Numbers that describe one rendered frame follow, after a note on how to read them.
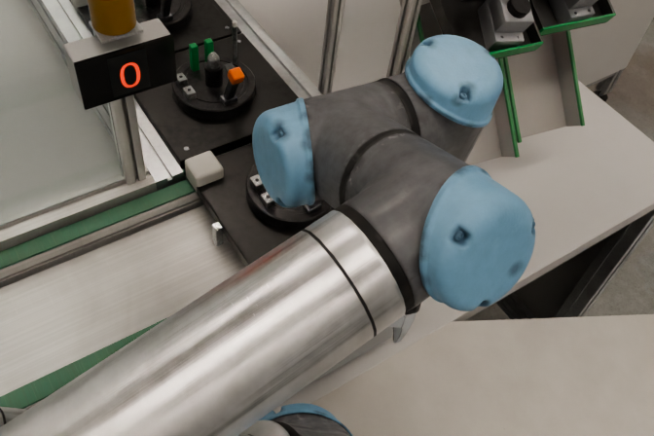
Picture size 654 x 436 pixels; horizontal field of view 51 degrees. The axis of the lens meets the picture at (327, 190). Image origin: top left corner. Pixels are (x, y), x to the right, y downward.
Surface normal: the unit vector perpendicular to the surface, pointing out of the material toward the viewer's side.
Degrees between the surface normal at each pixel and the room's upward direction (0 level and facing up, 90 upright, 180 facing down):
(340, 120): 29
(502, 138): 90
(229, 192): 0
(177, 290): 0
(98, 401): 16
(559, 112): 45
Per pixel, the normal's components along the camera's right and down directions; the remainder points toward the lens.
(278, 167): -0.87, 0.28
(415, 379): 0.10, -0.65
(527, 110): 0.34, 0.06
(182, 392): 0.15, -0.21
